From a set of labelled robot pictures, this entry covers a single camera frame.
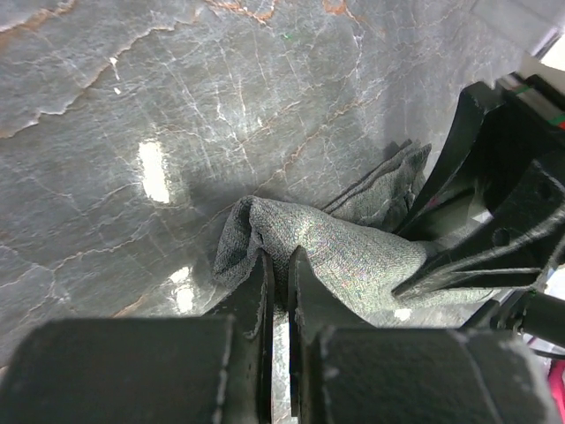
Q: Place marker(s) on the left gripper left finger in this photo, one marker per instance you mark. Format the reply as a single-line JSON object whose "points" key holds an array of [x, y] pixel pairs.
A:
{"points": [[213, 368]]}

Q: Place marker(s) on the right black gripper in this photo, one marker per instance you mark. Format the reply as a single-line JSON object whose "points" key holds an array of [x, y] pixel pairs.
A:
{"points": [[495, 135]]}

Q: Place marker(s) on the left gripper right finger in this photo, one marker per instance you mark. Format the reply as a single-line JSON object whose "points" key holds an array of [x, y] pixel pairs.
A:
{"points": [[345, 370]]}

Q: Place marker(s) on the grey cloth napkin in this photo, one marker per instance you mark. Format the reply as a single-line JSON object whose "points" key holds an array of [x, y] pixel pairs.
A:
{"points": [[350, 244]]}

